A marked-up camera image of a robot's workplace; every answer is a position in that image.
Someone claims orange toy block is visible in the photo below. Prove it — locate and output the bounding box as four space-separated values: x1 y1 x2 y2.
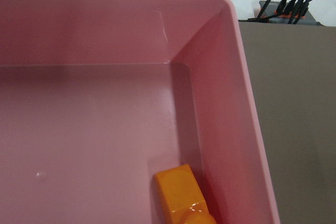
154 164 216 223

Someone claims orange black usb hub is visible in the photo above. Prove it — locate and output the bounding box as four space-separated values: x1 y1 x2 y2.
246 0 325 26

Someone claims pink plastic box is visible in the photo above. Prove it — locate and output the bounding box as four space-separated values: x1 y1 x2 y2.
1 0 280 223

